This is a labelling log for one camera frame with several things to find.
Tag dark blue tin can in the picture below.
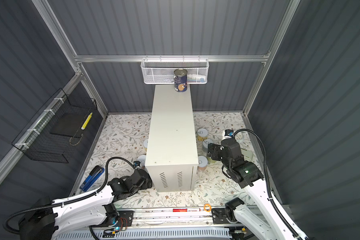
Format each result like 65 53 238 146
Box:
174 69 188 92

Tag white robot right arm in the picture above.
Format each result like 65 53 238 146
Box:
207 138 309 240

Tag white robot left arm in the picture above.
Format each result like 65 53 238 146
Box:
19 168 153 240

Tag white metal cabinet counter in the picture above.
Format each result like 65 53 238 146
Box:
145 85 199 192

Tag can with pull tab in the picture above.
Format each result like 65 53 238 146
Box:
202 139 214 152
197 128 209 142

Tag pink label can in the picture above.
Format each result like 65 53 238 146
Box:
137 155 146 168
198 156 209 171

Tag pale green square dish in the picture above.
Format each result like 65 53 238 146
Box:
241 149 254 162

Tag pink label can left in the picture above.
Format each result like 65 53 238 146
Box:
137 155 146 168

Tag white round clock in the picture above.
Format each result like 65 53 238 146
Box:
235 131 245 143

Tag blue stapler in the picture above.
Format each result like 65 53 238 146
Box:
79 165 105 192

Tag yellow highlighter pen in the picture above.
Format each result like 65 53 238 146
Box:
81 113 93 131

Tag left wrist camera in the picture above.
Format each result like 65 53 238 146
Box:
133 161 142 168

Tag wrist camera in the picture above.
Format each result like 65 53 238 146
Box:
222 129 235 140
133 161 142 168

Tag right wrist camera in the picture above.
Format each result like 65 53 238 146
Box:
222 129 235 140

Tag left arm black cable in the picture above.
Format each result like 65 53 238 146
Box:
3 156 136 235

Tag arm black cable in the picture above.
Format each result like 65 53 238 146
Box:
232 128 301 240
3 156 136 235

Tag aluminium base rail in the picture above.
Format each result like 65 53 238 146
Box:
118 206 241 229

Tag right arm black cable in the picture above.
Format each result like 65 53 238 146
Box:
232 128 301 240

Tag white wire mesh basket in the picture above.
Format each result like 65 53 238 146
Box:
141 59 210 85

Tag black wire wall basket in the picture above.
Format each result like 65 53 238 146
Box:
12 90 97 164

